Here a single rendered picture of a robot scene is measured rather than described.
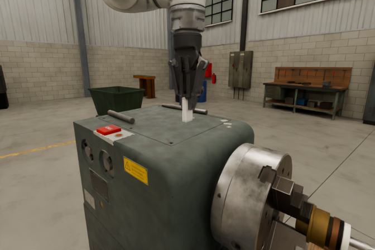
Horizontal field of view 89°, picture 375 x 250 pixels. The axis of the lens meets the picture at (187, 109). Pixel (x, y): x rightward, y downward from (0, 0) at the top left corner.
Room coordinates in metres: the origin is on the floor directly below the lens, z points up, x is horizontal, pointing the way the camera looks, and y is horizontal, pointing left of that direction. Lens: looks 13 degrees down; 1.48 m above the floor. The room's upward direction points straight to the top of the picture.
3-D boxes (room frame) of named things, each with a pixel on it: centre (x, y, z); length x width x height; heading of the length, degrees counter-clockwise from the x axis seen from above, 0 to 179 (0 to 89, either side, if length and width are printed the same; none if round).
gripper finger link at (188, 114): (0.53, 0.00, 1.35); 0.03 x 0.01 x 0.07; 139
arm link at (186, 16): (0.53, 0.00, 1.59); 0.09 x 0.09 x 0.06
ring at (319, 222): (0.40, -0.33, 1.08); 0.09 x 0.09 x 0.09; 49
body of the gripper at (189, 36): (0.53, 0.00, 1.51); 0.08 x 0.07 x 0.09; 49
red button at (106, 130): (0.62, 0.27, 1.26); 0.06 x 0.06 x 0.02; 49
